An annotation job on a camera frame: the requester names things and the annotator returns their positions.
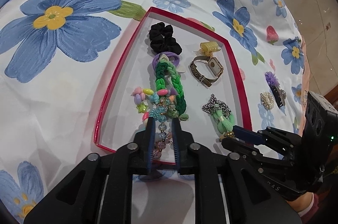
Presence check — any crystal bead bracelet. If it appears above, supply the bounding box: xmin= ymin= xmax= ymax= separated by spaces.
xmin=149 ymin=96 xmax=181 ymax=160

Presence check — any mint green hair tie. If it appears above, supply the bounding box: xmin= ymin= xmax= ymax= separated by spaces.
xmin=211 ymin=104 xmax=236 ymax=141

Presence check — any colorful bead bracelet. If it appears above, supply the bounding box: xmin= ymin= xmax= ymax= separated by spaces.
xmin=132 ymin=86 xmax=177 ymax=130

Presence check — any silver chain bracelet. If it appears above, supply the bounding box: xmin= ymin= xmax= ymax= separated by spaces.
xmin=202 ymin=93 xmax=233 ymax=118

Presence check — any green braided hair tie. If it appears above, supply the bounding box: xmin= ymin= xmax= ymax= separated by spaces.
xmin=154 ymin=61 xmax=190 ymax=122

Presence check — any brown strap wristwatch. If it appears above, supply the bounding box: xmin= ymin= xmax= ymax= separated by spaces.
xmin=189 ymin=55 xmax=224 ymax=88

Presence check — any purple hair tie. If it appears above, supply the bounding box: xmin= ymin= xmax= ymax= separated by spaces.
xmin=152 ymin=51 xmax=187 ymax=74

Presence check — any yellow hair claw clip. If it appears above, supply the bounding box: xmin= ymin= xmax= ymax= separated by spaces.
xmin=199 ymin=41 xmax=221 ymax=57

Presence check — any black velvet scrunchie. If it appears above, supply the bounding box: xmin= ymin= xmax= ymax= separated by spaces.
xmin=149 ymin=22 xmax=182 ymax=55

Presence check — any right hand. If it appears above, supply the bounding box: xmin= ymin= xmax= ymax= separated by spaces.
xmin=287 ymin=192 xmax=314 ymax=213

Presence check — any purple flower hair clip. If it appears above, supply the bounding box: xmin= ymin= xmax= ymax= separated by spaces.
xmin=265 ymin=71 xmax=286 ymax=108

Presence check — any red-rimmed white tray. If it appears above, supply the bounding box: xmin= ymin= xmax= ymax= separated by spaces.
xmin=93 ymin=7 xmax=252 ymax=154

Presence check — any pink blanket edge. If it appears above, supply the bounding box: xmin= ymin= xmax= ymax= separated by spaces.
xmin=299 ymin=34 xmax=313 ymax=98

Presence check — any floral white bed sheet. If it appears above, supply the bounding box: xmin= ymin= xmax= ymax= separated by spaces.
xmin=1 ymin=0 xmax=304 ymax=223

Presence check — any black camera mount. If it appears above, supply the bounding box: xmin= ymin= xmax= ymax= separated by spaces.
xmin=302 ymin=91 xmax=337 ymax=164

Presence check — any pearl bracelet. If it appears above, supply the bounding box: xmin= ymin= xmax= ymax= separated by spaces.
xmin=259 ymin=91 xmax=276 ymax=110

